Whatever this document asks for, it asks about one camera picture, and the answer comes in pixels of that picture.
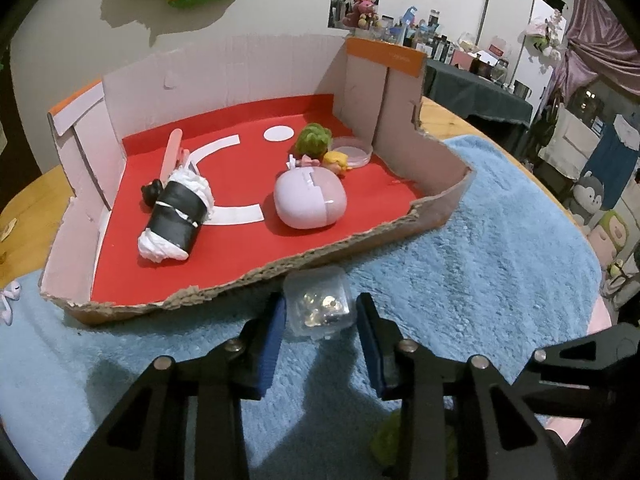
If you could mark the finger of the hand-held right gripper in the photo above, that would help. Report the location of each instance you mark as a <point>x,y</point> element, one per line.
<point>575,365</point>

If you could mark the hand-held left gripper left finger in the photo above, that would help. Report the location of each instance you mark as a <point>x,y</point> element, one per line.
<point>267,350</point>

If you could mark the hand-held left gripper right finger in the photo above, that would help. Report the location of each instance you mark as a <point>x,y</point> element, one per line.
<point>372,355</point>

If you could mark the clear plastic box of pins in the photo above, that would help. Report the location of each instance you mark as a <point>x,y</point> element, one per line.
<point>320,310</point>

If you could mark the orange red cardboard box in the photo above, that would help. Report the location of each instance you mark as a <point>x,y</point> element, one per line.
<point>350,245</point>

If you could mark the pink egg-shaped case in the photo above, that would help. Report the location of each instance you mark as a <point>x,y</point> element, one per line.
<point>310,200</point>

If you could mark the black roll with white tissue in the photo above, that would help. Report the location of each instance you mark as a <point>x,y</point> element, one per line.
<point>175,215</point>

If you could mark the black-haired figurine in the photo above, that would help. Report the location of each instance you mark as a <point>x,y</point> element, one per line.
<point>150,192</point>

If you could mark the blonde doll figurine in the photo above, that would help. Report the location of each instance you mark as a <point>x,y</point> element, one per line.
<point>334,161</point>

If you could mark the clear round lid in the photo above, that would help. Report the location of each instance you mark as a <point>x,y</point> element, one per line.
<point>355,151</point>

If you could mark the green scrunchie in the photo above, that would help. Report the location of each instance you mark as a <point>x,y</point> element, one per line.
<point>315,140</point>
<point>387,440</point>

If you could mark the pink stick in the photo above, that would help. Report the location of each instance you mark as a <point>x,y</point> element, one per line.
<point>170,155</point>

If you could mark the blue fluffy towel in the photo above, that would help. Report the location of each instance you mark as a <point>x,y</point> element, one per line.
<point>475,285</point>

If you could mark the green frog plush toy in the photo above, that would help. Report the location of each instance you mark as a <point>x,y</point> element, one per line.
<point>614,232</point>

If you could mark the penguin plush toy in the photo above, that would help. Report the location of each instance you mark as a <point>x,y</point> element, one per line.
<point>589,195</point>

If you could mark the blue hanging cloth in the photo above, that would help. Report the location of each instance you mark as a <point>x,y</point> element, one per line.
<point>612,160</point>

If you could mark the white hanging cloth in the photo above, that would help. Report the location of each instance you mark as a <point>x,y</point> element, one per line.
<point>565,145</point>

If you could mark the white earbud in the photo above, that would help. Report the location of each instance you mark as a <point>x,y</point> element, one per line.
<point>6,312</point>
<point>12,290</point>

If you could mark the small paper sticker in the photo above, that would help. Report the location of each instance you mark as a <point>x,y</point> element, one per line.
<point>7,230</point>

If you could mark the cluttered dark side table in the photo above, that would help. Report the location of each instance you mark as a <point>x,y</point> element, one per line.
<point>440,35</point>

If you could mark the purple curtain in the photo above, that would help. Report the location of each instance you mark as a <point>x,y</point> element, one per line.
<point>595,35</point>

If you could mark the white artificial flowers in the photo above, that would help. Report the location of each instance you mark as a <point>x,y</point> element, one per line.
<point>545,35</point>

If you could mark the pink rabbit plush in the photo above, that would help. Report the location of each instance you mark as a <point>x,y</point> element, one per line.
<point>362,10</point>

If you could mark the white refrigerator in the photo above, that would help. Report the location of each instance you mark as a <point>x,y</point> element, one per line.
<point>510,15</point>

